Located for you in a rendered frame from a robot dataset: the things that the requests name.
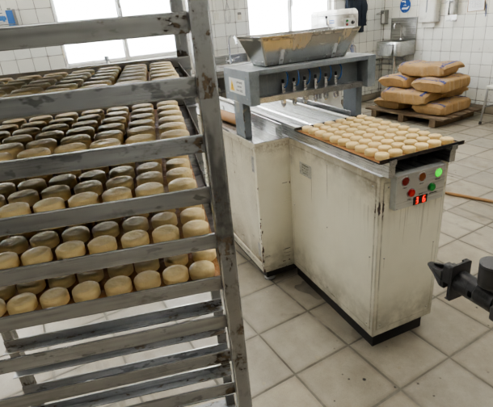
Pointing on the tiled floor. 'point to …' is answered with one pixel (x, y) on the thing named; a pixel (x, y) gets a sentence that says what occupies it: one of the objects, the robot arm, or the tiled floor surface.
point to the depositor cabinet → (261, 194)
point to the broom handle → (482, 199)
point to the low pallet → (423, 115)
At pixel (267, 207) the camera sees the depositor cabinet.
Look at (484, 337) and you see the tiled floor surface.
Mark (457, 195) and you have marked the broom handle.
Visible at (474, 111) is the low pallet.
